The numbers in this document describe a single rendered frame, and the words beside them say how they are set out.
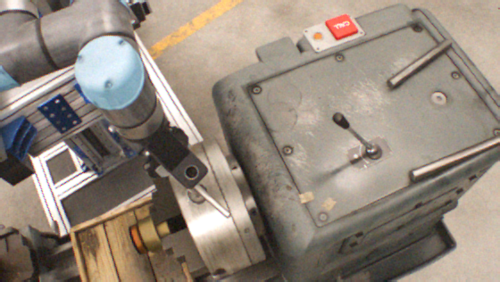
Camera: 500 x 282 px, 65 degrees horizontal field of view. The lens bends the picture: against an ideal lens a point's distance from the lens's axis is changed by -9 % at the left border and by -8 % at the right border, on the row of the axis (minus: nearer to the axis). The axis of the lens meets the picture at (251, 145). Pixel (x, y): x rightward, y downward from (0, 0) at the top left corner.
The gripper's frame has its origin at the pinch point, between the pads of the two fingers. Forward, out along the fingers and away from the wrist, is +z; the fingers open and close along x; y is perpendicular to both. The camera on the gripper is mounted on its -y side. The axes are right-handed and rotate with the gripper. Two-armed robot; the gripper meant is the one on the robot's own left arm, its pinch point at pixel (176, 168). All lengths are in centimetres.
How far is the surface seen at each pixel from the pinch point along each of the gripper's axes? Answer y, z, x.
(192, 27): 116, 151, -87
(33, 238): 34, 44, 41
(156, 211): 3.3, 19.1, 8.6
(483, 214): -85, 129, -94
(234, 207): -11.0, 9.8, -2.8
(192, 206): -4.7, 9.0, 2.7
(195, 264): -11.2, 19.5, 11.2
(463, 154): -40, 3, -39
